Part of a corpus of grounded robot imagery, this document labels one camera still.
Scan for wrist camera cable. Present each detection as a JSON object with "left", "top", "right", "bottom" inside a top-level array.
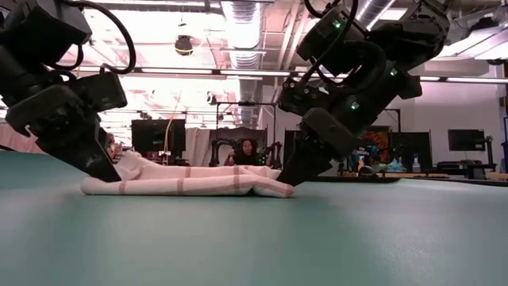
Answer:
[
  {"left": 55, "top": 0, "right": 137, "bottom": 75},
  {"left": 299, "top": 0, "right": 389, "bottom": 95}
]

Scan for black table frame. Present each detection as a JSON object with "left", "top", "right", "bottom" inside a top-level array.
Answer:
[{"left": 297, "top": 174, "right": 508, "bottom": 187}]

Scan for long led light bar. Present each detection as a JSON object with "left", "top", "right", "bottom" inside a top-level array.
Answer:
[{"left": 73, "top": 65, "right": 508, "bottom": 85}]

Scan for black hanging dome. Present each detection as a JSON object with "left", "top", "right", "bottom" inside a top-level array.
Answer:
[{"left": 174, "top": 34, "right": 194, "bottom": 56}]

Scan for large black screen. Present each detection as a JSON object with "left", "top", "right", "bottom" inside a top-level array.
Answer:
[{"left": 391, "top": 131, "right": 433, "bottom": 172}]

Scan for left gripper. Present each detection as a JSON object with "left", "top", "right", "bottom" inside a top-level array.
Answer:
[{"left": 6, "top": 71, "right": 128, "bottom": 183}]

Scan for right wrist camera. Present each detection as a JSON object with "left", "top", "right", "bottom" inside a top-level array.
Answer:
[{"left": 295, "top": 4, "right": 368, "bottom": 76}]

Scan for white curtain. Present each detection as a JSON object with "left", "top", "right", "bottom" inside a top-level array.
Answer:
[{"left": 185, "top": 127, "right": 212, "bottom": 165}]

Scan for green table mat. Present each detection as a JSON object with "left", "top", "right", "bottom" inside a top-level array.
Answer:
[{"left": 0, "top": 150, "right": 508, "bottom": 286}]

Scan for black stand frame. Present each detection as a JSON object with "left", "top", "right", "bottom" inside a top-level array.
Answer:
[{"left": 215, "top": 101, "right": 279, "bottom": 167}]

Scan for black desk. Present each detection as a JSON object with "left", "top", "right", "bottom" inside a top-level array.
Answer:
[{"left": 435, "top": 159, "right": 498, "bottom": 180}]

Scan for black desk monitor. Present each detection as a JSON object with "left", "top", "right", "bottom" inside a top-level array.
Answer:
[{"left": 131, "top": 118, "right": 187, "bottom": 159}]

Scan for black wall monitor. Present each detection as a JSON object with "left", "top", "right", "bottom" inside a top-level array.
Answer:
[{"left": 447, "top": 129, "right": 487, "bottom": 153}]

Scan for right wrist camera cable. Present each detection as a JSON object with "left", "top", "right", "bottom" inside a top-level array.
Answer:
[{"left": 299, "top": 0, "right": 389, "bottom": 95}]

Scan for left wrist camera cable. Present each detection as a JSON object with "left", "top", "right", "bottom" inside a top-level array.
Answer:
[{"left": 55, "top": 0, "right": 137, "bottom": 75}]

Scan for silver ventilation duct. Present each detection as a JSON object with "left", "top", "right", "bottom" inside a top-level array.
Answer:
[
  {"left": 221, "top": 0, "right": 266, "bottom": 125},
  {"left": 355, "top": 0, "right": 398, "bottom": 31}
]

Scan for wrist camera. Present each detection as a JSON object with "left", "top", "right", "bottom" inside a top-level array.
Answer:
[
  {"left": 295, "top": 4, "right": 368, "bottom": 76},
  {"left": 0, "top": 0, "right": 93, "bottom": 68}
]

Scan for person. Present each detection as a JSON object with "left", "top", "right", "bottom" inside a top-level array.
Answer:
[
  {"left": 224, "top": 137, "right": 261, "bottom": 167},
  {"left": 348, "top": 137, "right": 377, "bottom": 172},
  {"left": 105, "top": 133, "right": 123, "bottom": 160}
]

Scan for dark backdrop cloth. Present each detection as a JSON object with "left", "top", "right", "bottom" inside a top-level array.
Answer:
[{"left": 209, "top": 126, "right": 267, "bottom": 166}]

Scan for white towel red checks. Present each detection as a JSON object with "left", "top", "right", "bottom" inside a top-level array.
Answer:
[{"left": 80, "top": 150, "right": 295, "bottom": 199}]

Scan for pink curtain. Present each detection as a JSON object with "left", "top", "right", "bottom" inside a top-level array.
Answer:
[{"left": 0, "top": 122, "right": 45, "bottom": 155}]

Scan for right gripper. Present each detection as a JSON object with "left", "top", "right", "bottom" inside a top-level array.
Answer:
[{"left": 276, "top": 43, "right": 423, "bottom": 187}]

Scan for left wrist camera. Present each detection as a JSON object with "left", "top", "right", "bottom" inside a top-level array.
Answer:
[{"left": 0, "top": 0, "right": 93, "bottom": 68}]

